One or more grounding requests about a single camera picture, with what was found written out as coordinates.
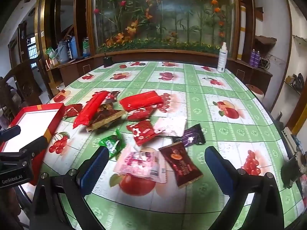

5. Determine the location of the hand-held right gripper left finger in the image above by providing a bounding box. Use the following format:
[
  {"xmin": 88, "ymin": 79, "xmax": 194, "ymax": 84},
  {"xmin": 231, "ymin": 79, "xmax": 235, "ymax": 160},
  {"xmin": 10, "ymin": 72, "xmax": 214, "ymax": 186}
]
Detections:
[{"xmin": 30, "ymin": 146, "xmax": 111, "ymax": 230}]

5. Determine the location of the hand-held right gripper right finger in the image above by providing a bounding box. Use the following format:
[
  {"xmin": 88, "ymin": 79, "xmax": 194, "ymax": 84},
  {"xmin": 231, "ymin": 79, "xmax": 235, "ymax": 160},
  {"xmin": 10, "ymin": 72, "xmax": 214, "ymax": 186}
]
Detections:
[{"xmin": 204, "ymin": 146, "xmax": 285, "ymax": 230}]

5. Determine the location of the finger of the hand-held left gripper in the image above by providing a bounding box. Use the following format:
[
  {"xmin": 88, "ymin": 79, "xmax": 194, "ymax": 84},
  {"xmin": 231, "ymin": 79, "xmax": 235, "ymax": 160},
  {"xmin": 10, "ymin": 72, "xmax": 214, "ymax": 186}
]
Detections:
[
  {"xmin": 0, "ymin": 125, "xmax": 22, "ymax": 142},
  {"xmin": 0, "ymin": 136, "xmax": 49, "ymax": 159}
]

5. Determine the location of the red gift box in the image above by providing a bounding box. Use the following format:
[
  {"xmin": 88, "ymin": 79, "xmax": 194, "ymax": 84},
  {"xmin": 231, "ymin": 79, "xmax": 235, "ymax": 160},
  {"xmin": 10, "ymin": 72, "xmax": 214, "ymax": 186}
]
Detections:
[{"xmin": 0, "ymin": 103, "xmax": 65, "ymax": 186}]

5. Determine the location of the green snack packet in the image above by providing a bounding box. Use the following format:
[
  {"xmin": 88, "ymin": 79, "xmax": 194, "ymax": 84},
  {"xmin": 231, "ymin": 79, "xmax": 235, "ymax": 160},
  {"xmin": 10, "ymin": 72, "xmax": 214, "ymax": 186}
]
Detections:
[{"xmin": 99, "ymin": 129, "xmax": 126, "ymax": 160}]

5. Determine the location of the pink snack packet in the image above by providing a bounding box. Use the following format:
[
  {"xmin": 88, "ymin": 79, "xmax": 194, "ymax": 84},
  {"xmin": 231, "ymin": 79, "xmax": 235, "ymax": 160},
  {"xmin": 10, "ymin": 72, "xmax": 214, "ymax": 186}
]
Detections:
[{"xmin": 113, "ymin": 145, "xmax": 167, "ymax": 184}]

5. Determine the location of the dark brown chocolate packet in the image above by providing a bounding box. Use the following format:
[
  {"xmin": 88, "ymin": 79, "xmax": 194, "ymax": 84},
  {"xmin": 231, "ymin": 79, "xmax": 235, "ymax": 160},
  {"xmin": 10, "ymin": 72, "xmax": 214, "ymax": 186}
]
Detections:
[{"xmin": 86, "ymin": 103, "xmax": 126, "ymax": 132}]

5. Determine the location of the red packet with white print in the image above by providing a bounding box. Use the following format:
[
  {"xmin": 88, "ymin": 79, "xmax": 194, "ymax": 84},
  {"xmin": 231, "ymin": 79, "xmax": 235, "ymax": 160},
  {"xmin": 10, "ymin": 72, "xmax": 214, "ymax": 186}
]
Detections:
[{"xmin": 126, "ymin": 120, "xmax": 156, "ymax": 146}]

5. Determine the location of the large red snack packet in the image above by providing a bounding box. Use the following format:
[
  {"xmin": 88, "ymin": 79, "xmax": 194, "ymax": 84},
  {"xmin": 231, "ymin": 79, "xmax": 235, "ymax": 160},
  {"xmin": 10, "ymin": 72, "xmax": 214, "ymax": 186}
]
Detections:
[{"xmin": 119, "ymin": 90, "xmax": 163, "ymax": 112}]

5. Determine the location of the dark red snack packet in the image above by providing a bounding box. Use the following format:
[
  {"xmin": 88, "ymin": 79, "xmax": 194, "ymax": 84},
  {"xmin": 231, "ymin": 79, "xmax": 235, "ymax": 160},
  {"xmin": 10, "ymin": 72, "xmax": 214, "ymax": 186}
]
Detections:
[{"xmin": 159, "ymin": 142, "xmax": 204, "ymax": 188}]

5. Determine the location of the purple snack packet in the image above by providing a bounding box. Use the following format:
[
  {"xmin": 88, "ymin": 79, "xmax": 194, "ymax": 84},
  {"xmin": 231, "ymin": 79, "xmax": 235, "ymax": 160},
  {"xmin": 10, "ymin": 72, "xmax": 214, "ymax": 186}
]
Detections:
[{"xmin": 171, "ymin": 124, "xmax": 207, "ymax": 146}]

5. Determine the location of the small dark red triangular packet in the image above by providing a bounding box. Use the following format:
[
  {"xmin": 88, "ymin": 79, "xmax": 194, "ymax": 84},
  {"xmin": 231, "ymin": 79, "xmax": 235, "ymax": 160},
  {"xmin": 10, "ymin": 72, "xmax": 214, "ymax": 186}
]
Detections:
[{"xmin": 63, "ymin": 103, "xmax": 83, "ymax": 119}]

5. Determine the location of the carved wooden chair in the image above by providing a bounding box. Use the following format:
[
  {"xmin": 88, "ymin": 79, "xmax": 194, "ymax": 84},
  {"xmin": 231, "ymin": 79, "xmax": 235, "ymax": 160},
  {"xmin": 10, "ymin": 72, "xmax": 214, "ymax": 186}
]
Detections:
[{"xmin": 0, "ymin": 54, "xmax": 43, "ymax": 115}]

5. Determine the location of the long red snack packet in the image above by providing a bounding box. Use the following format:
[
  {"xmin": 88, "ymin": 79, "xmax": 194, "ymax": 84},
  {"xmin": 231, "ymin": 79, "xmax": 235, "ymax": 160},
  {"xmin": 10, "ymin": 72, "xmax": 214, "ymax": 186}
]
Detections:
[{"xmin": 73, "ymin": 91, "xmax": 108, "ymax": 128}]

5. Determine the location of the white snack packet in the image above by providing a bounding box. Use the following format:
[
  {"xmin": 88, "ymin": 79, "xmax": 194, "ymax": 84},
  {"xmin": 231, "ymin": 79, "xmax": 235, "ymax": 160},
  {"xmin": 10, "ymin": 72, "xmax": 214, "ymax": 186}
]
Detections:
[{"xmin": 153, "ymin": 117, "xmax": 187, "ymax": 137}]

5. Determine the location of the flat red snack packet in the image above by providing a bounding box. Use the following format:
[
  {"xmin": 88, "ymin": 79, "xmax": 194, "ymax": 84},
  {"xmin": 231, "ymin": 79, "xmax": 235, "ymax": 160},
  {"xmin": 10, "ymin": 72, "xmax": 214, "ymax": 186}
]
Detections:
[{"xmin": 127, "ymin": 107, "xmax": 154, "ymax": 121}]

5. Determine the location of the dark object at table edge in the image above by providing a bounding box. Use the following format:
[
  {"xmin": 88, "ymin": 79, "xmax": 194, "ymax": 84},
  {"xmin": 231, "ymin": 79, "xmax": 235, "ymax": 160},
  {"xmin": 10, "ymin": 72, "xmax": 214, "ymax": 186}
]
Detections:
[{"xmin": 281, "ymin": 153, "xmax": 303, "ymax": 188}]

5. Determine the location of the green fruit-print tablecloth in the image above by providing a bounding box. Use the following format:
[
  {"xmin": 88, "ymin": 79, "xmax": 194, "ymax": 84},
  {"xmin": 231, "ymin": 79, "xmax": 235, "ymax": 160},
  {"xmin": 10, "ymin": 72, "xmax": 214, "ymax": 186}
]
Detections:
[{"xmin": 49, "ymin": 61, "xmax": 307, "ymax": 230}]

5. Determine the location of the dark wooden cabinet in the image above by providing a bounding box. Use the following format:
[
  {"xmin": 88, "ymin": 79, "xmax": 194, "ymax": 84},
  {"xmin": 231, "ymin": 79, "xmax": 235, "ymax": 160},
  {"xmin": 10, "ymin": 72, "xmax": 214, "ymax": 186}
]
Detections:
[{"xmin": 47, "ymin": 49, "xmax": 272, "ymax": 96}]

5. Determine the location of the brown round stool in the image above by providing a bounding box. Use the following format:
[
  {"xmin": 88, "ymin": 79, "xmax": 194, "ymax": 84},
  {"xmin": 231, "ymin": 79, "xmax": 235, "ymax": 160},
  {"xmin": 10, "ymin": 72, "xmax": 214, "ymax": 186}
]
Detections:
[{"xmin": 245, "ymin": 84, "xmax": 265, "ymax": 101}]

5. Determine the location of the grey-blue thermos jug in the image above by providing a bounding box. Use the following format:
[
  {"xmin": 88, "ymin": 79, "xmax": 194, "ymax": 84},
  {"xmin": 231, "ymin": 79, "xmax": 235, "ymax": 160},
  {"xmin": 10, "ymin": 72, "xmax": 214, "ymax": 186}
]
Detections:
[{"xmin": 56, "ymin": 41, "xmax": 70, "ymax": 63}]

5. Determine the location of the green plastic bottle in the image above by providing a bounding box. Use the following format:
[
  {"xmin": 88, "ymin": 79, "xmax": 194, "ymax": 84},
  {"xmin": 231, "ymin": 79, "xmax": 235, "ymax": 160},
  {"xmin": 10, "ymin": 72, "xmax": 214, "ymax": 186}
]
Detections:
[{"xmin": 82, "ymin": 37, "xmax": 90, "ymax": 58}]

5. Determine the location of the white spray bottle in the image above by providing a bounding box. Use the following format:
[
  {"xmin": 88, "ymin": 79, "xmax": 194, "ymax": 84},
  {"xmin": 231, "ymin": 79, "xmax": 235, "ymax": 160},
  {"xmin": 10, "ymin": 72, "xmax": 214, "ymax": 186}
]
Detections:
[{"xmin": 216, "ymin": 42, "xmax": 227, "ymax": 73}]

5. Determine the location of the white rolled sheet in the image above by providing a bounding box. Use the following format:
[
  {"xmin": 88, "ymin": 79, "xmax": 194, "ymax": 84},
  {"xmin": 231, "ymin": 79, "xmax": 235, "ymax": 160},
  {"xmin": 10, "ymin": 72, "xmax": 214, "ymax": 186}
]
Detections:
[{"xmin": 237, "ymin": 3, "xmax": 246, "ymax": 60}]

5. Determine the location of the glass flower display panel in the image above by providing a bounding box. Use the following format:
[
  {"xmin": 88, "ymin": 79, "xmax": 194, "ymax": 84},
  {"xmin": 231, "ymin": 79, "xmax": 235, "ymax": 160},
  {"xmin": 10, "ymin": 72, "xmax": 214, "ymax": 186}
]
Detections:
[{"xmin": 92, "ymin": 0, "xmax": 237, "ymax": 53}]

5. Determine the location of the wall shelf with shoes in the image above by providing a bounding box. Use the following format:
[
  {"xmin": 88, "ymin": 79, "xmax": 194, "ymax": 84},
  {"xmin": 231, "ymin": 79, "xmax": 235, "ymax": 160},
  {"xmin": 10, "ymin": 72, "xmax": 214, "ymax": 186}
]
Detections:
[{"xmin": 284, "ymin": 73, "xmax": 305, "ymax": 96}]

